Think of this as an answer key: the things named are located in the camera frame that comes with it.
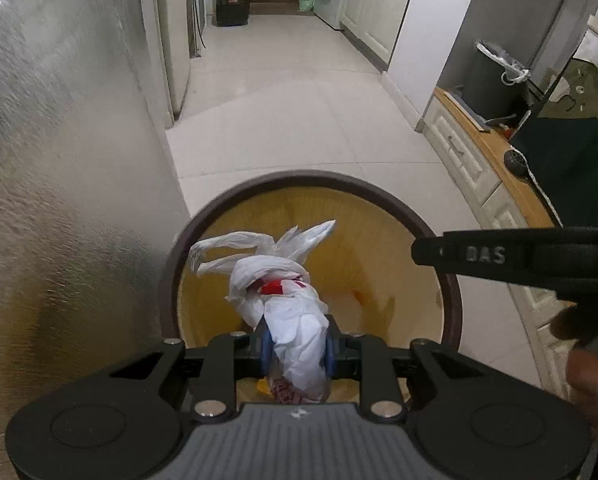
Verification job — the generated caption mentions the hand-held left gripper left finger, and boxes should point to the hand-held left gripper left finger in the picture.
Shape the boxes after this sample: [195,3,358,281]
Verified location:
[110,316,274,422]

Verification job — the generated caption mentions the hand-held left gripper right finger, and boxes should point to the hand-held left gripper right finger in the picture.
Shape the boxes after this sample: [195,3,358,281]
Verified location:
[323,314,486,422]

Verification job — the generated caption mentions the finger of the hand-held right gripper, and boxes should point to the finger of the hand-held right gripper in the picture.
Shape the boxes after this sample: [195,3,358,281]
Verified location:
[411,228,532,281]

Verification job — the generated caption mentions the white plastic bag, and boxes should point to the white plastic bag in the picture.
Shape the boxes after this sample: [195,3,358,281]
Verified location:
[189,219,337,406]

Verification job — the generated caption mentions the yellow trash bin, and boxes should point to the yellow trash bin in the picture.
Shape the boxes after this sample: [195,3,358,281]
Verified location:
[161,170,464,406]

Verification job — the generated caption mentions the black trash can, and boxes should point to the black trash can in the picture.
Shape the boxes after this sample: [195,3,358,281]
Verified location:
[461,40,532,116]

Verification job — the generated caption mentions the person's right hand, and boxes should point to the person's right hand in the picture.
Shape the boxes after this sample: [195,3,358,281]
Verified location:
[551,305,598,431]

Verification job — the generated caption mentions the dark printed cloth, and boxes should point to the dark printed cloth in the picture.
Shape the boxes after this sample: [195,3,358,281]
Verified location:
[509,57,598,233]

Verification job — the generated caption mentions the black round object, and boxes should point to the black round object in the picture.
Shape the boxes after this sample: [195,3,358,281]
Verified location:
[505,150,530,177]

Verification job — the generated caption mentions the wooden top bench cabinet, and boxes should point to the wooden top bench cabinet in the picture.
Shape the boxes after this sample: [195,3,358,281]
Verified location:
[421,86,580,396]

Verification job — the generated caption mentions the wooden board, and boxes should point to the wooden board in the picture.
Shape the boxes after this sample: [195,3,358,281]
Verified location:
[444,89,492,133]

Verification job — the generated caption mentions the white lower kitchen cabinets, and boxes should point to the white lower kitchen cabinets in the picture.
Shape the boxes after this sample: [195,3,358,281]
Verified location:
[340,0,422,72]

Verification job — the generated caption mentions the silver refrigerator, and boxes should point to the silver refrigerator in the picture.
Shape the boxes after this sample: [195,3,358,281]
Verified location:
[139,0,196,128]

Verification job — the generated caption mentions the black box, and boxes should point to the black box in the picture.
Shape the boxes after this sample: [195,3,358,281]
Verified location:
[215,0,251,27]

